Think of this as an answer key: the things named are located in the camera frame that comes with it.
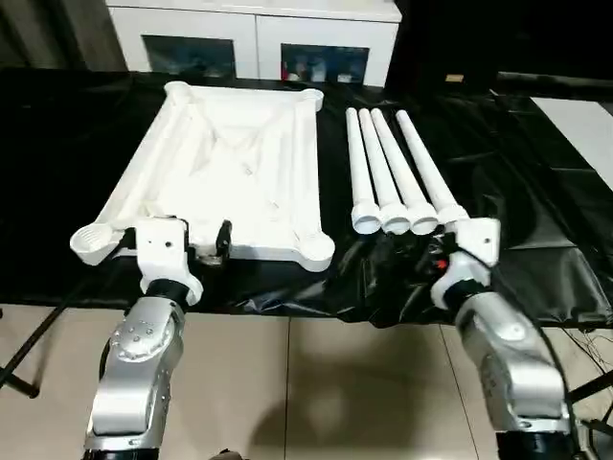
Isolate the grey curtain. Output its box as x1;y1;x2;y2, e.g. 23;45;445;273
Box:
0;0;130;73

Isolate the white plastic table top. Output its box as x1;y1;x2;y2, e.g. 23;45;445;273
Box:
69;80;336;275

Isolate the white plastic table leg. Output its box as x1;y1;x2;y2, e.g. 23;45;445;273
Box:
345;107;384;236
371;107;440;236
357;107;413;236
395;109;468;226

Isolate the black tripod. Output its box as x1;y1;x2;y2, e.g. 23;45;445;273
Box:
0;282;66;399
569;366;613;408

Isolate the white flat board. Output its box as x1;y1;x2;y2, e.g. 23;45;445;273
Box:
529;95;613;193

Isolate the white sideboard with glass doors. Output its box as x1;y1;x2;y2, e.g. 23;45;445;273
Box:
105;0;401;88

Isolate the black plastic cover mat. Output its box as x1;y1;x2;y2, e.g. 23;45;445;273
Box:
0;66;613;330

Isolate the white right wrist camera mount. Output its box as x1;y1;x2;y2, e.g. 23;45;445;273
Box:
430;218;499;308

